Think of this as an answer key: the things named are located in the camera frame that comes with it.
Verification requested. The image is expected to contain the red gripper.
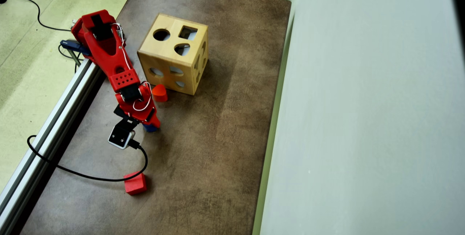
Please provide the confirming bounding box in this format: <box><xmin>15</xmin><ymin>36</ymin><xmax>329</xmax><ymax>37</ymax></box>
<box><xmin>116</xmin><ymin>84</ymin><xmax>161</xmax><ymax>129</ymax></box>

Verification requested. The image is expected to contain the black camera cable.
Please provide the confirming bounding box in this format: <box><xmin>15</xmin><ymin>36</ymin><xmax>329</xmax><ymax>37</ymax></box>
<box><xmin>27</xmin><ymin>135</ymin><xmax>149</xmax><ymax>182</ymax></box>

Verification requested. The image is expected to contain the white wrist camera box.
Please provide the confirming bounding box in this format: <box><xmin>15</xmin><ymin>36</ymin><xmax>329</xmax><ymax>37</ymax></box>
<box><xmin>108</xmin><ymin>121</ymin><xmax>136</xmax><ymax>150</ymax></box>

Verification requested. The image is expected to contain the orange teardrop block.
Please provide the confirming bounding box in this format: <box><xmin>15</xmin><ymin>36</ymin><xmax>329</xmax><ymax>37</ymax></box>
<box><xmin>152</xmin><ymin>84</ymin><xmax>169</xmax><ymax>102</ymax></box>

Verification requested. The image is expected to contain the aluminium extrusion rail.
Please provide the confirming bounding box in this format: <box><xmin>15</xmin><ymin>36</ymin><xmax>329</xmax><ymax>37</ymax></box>
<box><xmin>0</xmin><ymin>59</ymin><xmax>106</xmax><ymax>235</ymax></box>

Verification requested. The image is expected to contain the wooden shape sorter box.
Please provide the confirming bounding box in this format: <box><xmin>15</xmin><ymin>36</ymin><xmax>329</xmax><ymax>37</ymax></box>
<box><xmin>137</xmin><ymin>13</ymin><xmax>209</xmax><ymax>96</ymax></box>

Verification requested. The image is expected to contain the blue clamp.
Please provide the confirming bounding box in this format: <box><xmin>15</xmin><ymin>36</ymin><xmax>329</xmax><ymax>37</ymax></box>
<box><xmin>60</xmin><ymin>40</ymin><xmax>91</xmax><ymax>57</ymax></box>

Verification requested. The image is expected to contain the red cube block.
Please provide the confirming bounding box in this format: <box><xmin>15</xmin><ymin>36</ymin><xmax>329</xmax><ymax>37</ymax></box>
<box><xmin>124</xmin><ymin>171</ymin><xmax>147</xmax><ymax>196</ymax></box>

